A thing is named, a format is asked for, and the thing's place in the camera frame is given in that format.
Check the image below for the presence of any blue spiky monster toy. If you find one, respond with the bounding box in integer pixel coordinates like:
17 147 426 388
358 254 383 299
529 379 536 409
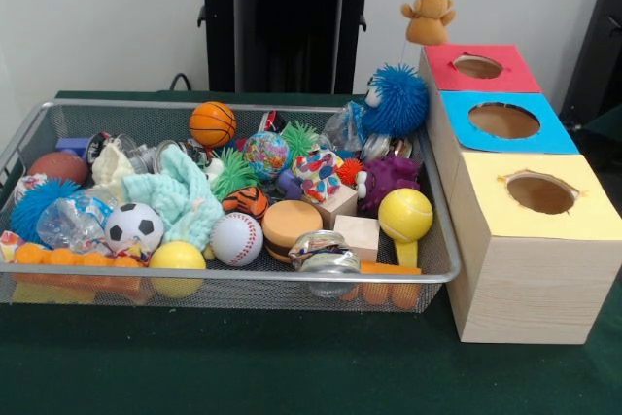
362 63 430 138

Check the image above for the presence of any wooden box with three holes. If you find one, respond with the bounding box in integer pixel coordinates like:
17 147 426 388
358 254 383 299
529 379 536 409
417 40 622 344

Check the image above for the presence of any clear mesh bin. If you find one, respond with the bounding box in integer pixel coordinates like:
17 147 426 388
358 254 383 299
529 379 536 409
0 98 462 312

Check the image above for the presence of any black stand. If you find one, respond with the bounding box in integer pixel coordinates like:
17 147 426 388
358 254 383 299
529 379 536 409
558 0 622 132

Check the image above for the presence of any purple spiky monster toy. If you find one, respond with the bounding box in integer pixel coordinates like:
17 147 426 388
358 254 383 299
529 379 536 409
357 152 422 220

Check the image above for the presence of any side table with green cloth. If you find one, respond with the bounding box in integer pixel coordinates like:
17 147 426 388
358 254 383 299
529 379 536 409
580 104 622 147

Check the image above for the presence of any orange basketball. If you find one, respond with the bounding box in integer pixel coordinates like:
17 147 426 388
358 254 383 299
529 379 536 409
189 101 238 148

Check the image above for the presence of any white baseball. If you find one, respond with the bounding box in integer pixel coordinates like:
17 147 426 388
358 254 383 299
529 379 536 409
209 212 264 267

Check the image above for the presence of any mint green cloth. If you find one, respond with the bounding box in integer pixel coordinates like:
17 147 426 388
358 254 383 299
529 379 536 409
121 144 225 251

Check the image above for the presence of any plain yellow ball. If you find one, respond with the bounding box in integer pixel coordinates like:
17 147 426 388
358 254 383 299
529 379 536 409
149 240 207 299

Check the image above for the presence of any black and white soccer ball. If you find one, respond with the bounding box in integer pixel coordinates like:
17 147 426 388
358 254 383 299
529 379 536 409
104 203 165 254

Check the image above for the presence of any brown football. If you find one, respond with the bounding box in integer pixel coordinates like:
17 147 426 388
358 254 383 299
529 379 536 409
27 151 89 188

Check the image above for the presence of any dark green tablecloth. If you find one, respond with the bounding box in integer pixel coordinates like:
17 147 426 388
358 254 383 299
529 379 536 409
0 88 622 415

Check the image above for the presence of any blue spiky ball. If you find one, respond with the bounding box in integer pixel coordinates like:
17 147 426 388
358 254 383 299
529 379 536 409
9 177 82 246

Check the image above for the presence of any orange four-stud building block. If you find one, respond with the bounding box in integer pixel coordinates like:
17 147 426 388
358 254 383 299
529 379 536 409
12 243 147 302

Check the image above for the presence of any yellow tennis ball with handle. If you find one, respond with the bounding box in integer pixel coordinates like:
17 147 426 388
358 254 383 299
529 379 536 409
377 188 433 268

